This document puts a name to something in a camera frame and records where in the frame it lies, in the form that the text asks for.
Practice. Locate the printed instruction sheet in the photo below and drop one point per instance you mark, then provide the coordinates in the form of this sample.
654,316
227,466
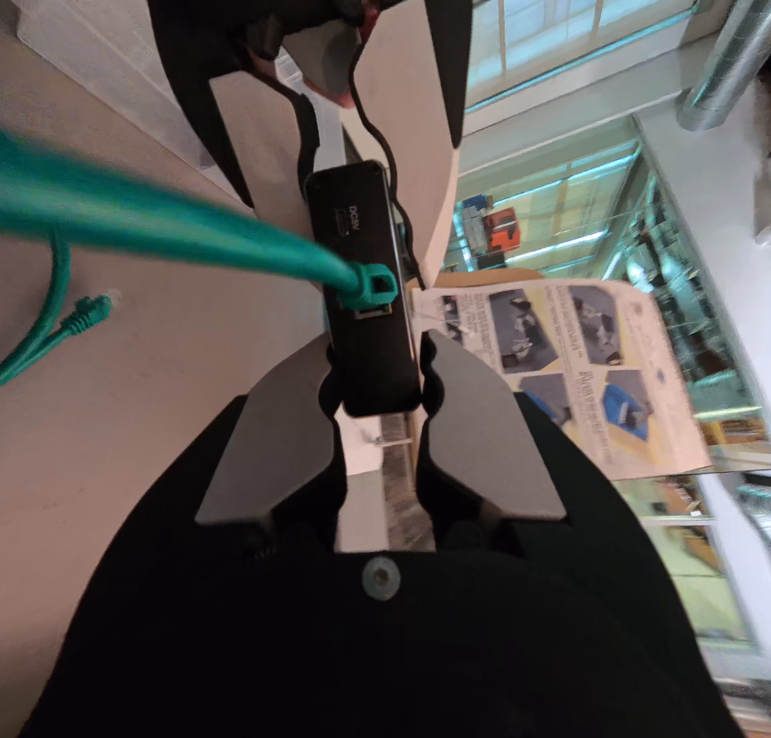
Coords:
602,359

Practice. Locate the black network switch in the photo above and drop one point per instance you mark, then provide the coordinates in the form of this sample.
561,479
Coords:
373,365

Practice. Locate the orange shelf bins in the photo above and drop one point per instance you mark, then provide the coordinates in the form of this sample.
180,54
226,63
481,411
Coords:
500,232

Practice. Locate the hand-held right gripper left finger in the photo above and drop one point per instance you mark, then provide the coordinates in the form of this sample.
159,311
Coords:
271,449

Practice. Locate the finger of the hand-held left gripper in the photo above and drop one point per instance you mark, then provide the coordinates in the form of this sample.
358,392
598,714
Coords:
259,142
415,88

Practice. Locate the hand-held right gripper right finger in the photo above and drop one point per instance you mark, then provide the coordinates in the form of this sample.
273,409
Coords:
488,443

